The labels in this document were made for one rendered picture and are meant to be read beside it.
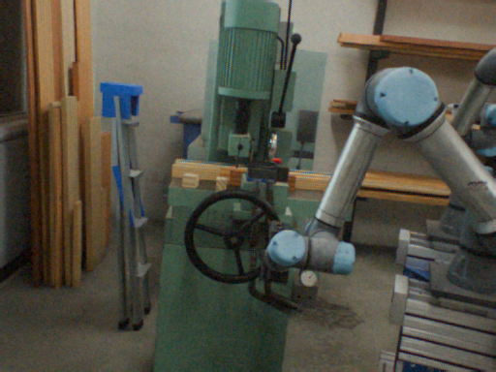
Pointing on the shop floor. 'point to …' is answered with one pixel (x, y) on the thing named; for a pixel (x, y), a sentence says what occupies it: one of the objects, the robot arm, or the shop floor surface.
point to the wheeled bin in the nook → (193, 120)
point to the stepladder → (124, 185)
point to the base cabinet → (215, 317)
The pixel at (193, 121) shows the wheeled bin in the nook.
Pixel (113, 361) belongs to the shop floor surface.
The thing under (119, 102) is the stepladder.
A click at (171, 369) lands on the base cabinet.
